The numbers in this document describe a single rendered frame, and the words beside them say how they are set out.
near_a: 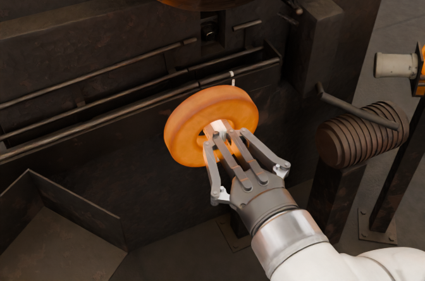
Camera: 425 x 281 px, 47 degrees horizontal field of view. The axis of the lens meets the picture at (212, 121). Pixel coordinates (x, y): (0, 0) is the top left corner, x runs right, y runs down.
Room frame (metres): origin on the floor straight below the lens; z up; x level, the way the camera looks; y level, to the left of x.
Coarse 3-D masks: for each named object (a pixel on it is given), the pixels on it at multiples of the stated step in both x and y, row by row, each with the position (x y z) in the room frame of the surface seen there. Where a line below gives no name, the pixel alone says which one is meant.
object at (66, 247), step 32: (32, 192) 0.52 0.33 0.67; (64, 192) 0.49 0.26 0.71; (0, 224) 0.45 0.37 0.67; (32, 224) 0.49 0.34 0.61; (64, 224) 0.49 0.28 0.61; (96, 224) 0.46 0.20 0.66; (0, 256) 0.43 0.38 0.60; (32, 256) 0.43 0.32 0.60; (64, 256) 0.43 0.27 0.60; (96, 256) 0.42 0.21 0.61
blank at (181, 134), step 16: (192, 96) 0.53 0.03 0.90; (208, 96) 0.52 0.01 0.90; (224, 96) 0.53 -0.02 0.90; (240, 96) 0.54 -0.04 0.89; (176, 112) 0.51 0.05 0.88; (192, 112) 0.50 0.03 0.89; (208, 112) 0.51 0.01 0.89; (224, 112) 0.52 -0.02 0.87; (240, 112) 0.53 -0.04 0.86; (256, 112) 0.55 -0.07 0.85; (176, 128) 0.49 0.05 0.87; (192, 128) 0.50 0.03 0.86; (176, 144) 0.49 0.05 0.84; (192, 144) 0.50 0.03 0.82; (176, 160) 0.49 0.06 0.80; (192, 160) 0.50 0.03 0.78
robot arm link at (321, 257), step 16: (304, 256) 0.28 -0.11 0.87; (320, 256) 0.28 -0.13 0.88; (336, 256) 0.28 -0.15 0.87; (352, 256) 0.30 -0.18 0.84; (288, 272) 0.27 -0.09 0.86; (304, 272) 0.26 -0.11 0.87; (320, 272) 0.26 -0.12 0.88; (336, 272) 0.26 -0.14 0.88; (352, 272) 0.26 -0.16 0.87; (368, 272) 0.27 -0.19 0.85; (384, 272) 0.28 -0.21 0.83
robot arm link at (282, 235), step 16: (272, 224) 0.33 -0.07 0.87; (288, 224) 0.32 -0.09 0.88; (304, 224) 0.33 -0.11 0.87; (256, 240) 0.32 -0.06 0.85; (272, 240) 0.31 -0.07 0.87; (288, 240) 0.30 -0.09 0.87; (304, 240) 0.30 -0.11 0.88; (320, 240) 0.31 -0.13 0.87; (272, 256) 0.29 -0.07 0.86; (288, 256) 0.28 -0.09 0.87; (272, 272) 0.28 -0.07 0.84
